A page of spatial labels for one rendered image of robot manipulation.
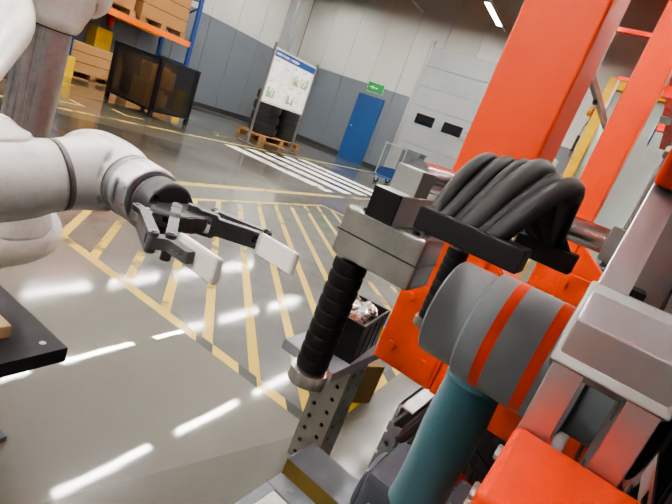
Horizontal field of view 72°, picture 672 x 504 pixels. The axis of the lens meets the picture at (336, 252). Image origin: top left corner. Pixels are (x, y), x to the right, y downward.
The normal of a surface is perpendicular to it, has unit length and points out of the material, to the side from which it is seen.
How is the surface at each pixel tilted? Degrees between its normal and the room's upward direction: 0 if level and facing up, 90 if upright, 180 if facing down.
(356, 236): 90
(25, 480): 0
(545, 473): 0
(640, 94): 90
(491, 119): 90
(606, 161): 90
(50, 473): 0
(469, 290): 49
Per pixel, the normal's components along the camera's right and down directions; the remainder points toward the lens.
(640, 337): -0.15, -0.62
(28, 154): 0.70, -0.40
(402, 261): -0.55, 0.04
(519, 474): 0.34, -0.90
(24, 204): 0.65, 0.68
